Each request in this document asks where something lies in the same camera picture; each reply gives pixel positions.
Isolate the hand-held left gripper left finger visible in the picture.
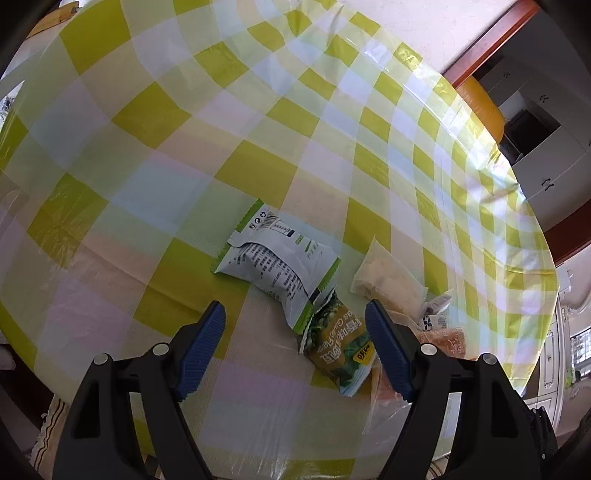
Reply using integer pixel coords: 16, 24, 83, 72
52, 300, 227, 480

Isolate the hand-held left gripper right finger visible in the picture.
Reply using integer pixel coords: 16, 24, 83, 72
365, 299, 541, 480

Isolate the green leafy snack packet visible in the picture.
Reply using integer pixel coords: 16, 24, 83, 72
298, 293, 375, 398

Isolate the white and green snack packet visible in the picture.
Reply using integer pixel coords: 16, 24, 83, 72
211, 198, 341, 334

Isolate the clear orange pastry packet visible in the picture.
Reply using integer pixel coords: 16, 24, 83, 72
367, 309, 478, 411

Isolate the purple snack packet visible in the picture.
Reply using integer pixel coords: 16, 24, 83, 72
424, 292, 454, 315

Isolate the clear beige pastry packet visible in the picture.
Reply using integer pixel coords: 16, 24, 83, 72
350, 235, 429, 315

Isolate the white ornate dresser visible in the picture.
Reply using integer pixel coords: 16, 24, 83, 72
524, 268, 591, 425

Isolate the green checked plastic tablecloth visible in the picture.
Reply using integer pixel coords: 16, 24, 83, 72
0, 0, 561, 464

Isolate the white cabinet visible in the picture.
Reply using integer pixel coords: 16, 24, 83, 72
478, 51, 591, 227

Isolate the yellow leather chair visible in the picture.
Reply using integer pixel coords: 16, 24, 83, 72
457, 74, 504, 139

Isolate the brown wooden door frame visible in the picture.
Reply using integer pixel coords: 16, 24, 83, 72
443, 0, 548, 88

